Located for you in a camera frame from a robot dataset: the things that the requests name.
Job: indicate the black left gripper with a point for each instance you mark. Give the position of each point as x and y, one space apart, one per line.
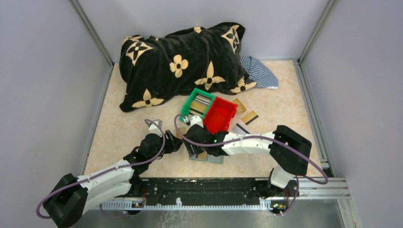
173 143

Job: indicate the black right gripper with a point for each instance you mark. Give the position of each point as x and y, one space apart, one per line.
196 149

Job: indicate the mint green card holder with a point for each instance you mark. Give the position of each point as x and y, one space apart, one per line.
210 158

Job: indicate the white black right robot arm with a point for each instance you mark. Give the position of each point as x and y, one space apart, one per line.
284 145

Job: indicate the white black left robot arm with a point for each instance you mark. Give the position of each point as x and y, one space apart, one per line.
73 196

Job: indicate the gold card in holder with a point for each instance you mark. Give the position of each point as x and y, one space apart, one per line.
202 156

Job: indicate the stack of cards in bin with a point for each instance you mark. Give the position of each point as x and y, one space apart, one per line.
199 105

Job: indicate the white card black stripe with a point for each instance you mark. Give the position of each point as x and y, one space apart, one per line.
238 129

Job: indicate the gold patterned card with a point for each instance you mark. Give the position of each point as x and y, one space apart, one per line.
240 106

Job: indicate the gold card with stripe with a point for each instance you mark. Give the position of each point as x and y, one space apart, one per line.
249 117

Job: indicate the green plastic bin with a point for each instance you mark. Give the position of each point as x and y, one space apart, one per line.
186 107

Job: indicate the red plastic bin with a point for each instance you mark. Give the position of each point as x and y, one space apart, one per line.
219 115

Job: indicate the black floral blanket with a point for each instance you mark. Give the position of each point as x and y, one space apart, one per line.
157 69

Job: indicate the blue white striped cloth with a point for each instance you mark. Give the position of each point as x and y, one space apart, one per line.
259 73

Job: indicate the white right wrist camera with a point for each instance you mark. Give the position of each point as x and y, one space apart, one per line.
195 120

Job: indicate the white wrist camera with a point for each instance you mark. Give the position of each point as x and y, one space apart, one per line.
155 127
195 120

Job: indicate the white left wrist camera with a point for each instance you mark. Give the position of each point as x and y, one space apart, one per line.
155 127

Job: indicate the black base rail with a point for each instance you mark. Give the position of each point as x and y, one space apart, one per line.
208 192

